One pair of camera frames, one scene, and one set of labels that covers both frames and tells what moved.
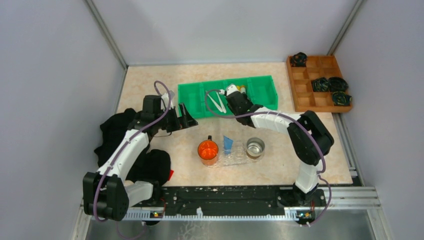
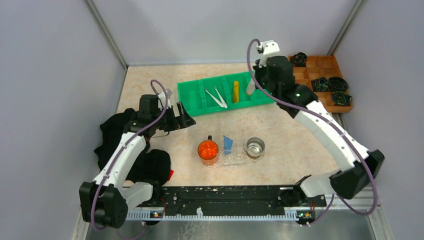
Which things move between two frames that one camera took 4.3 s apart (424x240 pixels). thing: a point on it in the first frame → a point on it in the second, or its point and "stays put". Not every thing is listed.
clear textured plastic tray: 239,155 stays put
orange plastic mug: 208,151 stays put
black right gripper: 232,97 → 262,77
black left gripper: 180,117 stays put
